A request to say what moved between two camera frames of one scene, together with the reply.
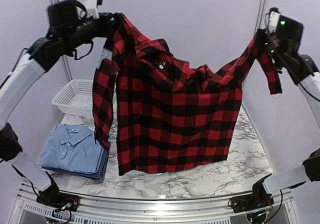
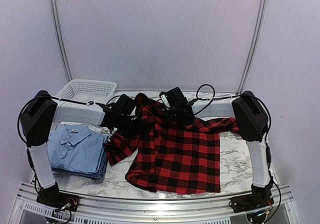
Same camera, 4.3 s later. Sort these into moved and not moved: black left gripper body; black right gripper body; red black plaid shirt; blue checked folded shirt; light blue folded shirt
Moved: black right gripper body; red black plaid shirt; black left gripper body
Not moved: light blue folded shirt; blue checked folded shirt
